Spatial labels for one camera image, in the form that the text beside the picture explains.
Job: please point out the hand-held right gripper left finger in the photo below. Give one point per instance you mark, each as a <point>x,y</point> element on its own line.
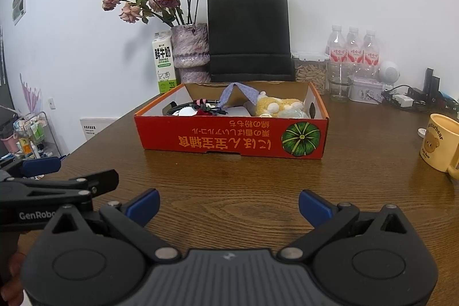
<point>147,206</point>

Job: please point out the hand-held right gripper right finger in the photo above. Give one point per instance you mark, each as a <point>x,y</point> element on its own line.
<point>313,208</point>

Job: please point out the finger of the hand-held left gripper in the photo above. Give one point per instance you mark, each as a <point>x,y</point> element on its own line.
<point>41,166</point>
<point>100,180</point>

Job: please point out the iridescent plastic bag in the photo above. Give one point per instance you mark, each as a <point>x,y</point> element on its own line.
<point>296,112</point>

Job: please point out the red cardboard box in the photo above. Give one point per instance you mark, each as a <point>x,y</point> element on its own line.
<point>222,143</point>

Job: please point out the dark blue case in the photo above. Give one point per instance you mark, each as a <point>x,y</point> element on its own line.
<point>171,109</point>

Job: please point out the red rose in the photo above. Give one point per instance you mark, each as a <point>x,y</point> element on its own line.
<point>203,110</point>

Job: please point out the white translucent plastic box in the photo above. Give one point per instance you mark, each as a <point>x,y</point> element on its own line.
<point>238,111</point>

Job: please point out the purple knitted cloth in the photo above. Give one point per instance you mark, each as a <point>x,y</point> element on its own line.
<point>236,91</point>

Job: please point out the person's left hand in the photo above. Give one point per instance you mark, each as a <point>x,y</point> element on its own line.
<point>12,273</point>

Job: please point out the metal trolley rack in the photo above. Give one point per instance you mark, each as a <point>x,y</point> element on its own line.
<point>32,137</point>

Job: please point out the wooden desk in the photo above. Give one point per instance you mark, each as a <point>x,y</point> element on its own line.
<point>233,180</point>

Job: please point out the dark board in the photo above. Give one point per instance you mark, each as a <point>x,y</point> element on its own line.
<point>4,76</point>

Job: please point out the yellow plush toy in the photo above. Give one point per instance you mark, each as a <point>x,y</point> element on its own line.
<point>276,105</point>

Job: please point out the white printed tin box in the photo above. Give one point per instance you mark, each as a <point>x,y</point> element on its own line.
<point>365,92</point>

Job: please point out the empty glass cup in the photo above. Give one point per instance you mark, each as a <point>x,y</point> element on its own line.
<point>340,83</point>

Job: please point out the white green milk carton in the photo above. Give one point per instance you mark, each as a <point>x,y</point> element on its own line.
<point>164,65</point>

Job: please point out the small white round cap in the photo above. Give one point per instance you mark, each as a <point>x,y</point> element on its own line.
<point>422,133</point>

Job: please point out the clear snack container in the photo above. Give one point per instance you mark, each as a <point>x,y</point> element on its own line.
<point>310,74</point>

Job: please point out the white charger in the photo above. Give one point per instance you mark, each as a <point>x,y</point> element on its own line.
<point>403,101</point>

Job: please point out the yellow bear mug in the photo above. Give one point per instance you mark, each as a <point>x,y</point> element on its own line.
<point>439,144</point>

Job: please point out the white round speaker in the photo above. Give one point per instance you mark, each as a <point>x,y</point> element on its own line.
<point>389,72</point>

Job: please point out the purple glass vase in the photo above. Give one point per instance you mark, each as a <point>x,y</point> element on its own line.
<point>190,51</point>

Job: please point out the black stand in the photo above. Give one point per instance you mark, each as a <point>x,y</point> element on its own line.
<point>432,83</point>

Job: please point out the black paper bag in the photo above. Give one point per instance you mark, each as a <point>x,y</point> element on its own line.
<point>249,26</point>

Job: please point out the white wall outlet panel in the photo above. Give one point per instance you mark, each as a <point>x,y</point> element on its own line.
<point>96,128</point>

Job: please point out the white wall socket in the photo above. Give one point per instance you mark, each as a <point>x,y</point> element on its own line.
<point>52,103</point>

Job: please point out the purple wall sticker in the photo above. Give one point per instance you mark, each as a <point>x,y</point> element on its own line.
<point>31,94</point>

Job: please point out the wall poster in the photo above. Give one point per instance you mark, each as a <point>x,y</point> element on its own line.
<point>19,1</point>

